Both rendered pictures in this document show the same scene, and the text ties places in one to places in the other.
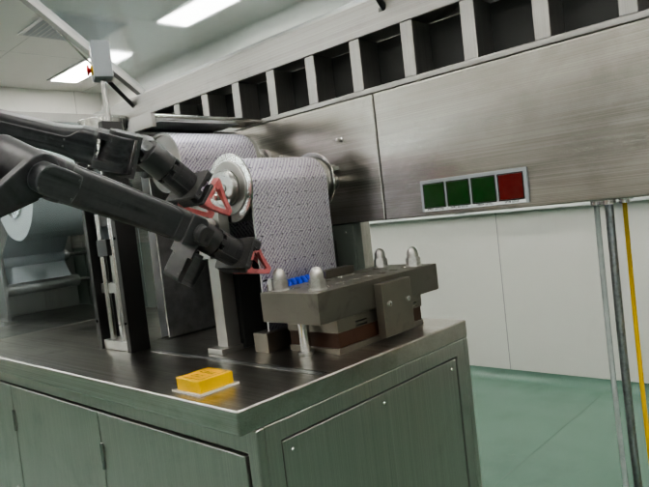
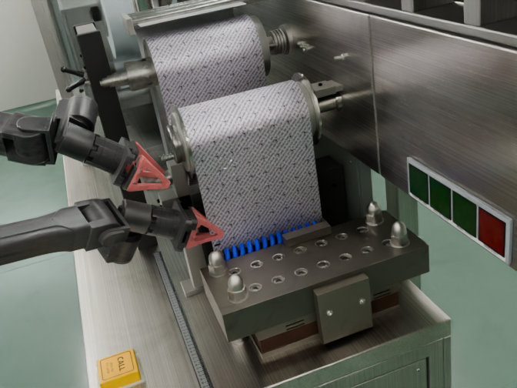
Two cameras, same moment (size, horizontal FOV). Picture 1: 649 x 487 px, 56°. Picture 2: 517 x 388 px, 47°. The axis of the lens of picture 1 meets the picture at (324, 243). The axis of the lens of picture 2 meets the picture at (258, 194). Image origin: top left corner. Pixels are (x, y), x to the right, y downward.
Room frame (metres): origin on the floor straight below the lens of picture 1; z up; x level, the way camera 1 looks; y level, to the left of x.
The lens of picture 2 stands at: (0.48, -0.48, 1.64)
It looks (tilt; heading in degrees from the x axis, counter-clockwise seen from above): 26 degrees down; 32
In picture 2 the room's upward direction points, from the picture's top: 10 degrees counter-clockwise
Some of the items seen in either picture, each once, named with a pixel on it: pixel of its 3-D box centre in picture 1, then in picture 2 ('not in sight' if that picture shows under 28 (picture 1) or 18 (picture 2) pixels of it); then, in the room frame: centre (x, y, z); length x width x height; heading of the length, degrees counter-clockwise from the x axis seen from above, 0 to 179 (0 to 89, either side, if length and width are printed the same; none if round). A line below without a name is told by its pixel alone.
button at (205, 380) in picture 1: (205, 380); (118, 369); (1.04, 0.23, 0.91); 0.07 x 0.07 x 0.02; 47
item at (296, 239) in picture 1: (297, 246); (263, 202); (1.36, 0.06, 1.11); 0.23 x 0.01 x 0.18; 137
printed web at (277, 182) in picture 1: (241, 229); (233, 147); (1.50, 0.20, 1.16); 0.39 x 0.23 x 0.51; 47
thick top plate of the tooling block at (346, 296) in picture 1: (355, 290); (313, 269); (1.31, -0.06, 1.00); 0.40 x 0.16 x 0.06; 137
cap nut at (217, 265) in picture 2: (279, 278); (216, 262); (1.22, 0.10, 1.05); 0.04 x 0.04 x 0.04
